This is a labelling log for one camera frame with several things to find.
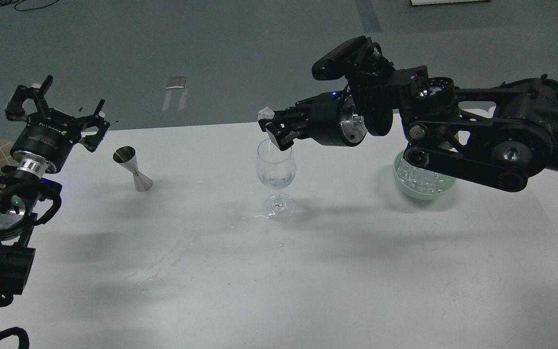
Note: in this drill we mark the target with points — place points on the silver metal jigger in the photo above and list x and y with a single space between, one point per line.
126 156

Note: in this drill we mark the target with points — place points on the clear ice cube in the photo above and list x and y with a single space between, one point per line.
265 114

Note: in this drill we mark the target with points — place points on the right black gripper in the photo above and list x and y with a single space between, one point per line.
329 118

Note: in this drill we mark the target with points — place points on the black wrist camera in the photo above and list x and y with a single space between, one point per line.
343 59

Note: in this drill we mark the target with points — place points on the clear wine glass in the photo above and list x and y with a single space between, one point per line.
276 170

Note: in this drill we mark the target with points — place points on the pile of ice cubes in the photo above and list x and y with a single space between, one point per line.
420 180

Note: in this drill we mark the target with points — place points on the green bowl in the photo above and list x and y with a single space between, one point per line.
418 196

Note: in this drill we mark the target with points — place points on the white board at top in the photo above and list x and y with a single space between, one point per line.
441 2

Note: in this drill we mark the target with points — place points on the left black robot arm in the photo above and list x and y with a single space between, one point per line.
27 199

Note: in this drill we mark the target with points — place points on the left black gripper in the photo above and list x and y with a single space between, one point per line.
44 140

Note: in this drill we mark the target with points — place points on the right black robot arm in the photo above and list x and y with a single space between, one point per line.
497 137

